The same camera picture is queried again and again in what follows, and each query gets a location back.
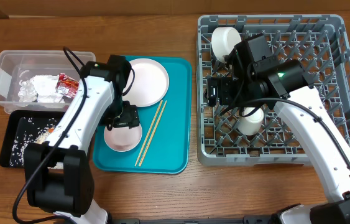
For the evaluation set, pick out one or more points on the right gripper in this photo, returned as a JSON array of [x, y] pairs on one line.
[[227, 85]]

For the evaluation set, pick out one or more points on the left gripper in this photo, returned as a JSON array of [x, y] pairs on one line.
[[130, 116]]

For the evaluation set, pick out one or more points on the small pink bowl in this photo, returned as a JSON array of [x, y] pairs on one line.
[[123, 139]]

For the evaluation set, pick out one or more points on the white cup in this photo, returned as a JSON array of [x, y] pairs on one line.
[[250, 121]]

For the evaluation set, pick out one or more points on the white bowl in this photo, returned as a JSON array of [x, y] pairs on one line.
[[223, 41]]

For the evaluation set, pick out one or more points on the red snack wrapper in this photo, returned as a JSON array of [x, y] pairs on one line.
[[66, 86]]

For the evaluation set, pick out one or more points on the white napkin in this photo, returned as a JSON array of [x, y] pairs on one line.
[[45, 86]]

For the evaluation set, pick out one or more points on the peanuts and rice scraps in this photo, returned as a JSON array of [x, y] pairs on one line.
[[29, 130]]

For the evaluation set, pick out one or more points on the aluminium foil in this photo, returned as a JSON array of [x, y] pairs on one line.
[[27, 92]]

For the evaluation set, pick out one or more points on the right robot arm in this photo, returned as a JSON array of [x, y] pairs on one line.
[[289, 90]]

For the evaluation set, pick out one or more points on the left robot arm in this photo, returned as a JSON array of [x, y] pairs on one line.
[[57, 171]]

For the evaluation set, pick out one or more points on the wooden chopstick right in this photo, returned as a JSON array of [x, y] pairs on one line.
[[152, 133]]

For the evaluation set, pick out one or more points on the large white plate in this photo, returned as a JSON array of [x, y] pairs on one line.
[[150, 84]]

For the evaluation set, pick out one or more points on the teal serving tray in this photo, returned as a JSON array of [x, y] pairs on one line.
[[168, 152]]

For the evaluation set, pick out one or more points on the black plastic tray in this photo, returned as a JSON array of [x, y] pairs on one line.
[[13, 122]]

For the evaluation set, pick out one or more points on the grey plastic dish rack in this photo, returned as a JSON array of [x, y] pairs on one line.
[[319, 42]]

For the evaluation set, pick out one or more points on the clear plastic bin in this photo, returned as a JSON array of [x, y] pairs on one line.
[[17, 67]]

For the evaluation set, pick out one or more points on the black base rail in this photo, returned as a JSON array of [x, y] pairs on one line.
[[251, 219]]

